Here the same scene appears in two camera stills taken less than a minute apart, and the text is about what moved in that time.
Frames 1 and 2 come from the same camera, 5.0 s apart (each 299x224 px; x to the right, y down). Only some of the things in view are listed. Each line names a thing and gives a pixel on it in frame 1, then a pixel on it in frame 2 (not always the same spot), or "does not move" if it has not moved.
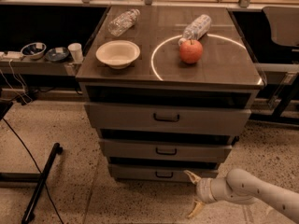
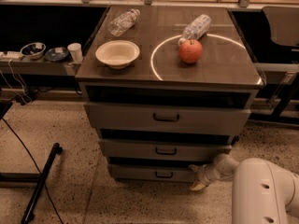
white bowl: x=119 y=54 does not move
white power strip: x=10 y=54 does not move
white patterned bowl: x=34 y=50 does not move
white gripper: x=204 y=190 → x=205 y=174
